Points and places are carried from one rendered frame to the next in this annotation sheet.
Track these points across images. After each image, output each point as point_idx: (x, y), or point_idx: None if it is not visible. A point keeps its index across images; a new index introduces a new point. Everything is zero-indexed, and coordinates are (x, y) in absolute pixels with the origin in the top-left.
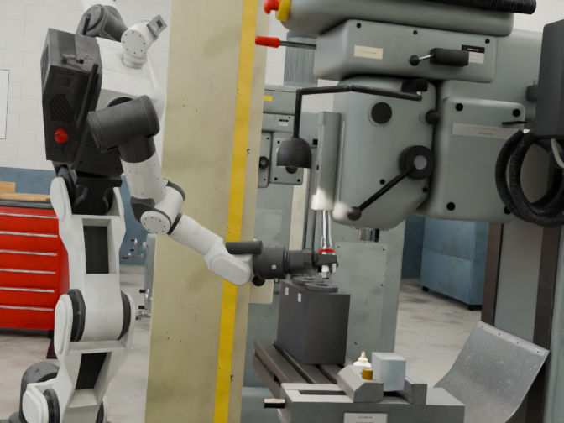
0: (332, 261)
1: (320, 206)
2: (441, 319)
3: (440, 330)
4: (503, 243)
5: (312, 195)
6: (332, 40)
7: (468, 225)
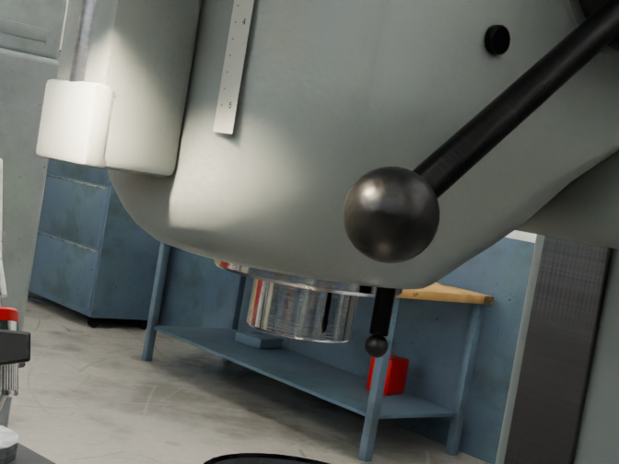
0: (15, 356)
1: (109, 145)
2: (50, 342)
3: (50, 363)
4: (609, 319)
5: (51, 83)
6: None
7: (97, 194)
